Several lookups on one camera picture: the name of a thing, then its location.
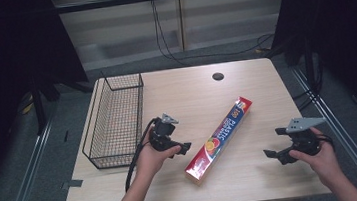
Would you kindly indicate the person's left hand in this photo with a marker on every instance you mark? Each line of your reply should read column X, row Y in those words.
column 150, row 160

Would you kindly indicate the black curtain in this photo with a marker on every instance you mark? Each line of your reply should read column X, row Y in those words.
column 343, row 29
column 5, row 65

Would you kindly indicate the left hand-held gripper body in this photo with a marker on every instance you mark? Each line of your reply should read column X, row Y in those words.
column 161, row 136

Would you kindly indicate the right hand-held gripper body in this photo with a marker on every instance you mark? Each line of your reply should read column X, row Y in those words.
column 304, row 137

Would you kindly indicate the long plastic wrap box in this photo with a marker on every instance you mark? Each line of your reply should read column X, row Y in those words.
column 219, row 139

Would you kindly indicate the grey tape strip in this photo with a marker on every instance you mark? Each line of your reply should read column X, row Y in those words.
column 72, row 183

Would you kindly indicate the black metal stand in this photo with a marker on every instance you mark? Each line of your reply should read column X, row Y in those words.
column 39, row 108

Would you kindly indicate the person's right hand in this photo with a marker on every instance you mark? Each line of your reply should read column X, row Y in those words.
column 323, row 162

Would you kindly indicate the metal floor rail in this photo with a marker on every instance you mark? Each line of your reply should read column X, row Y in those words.
column 344, row 136
column 24, row 183

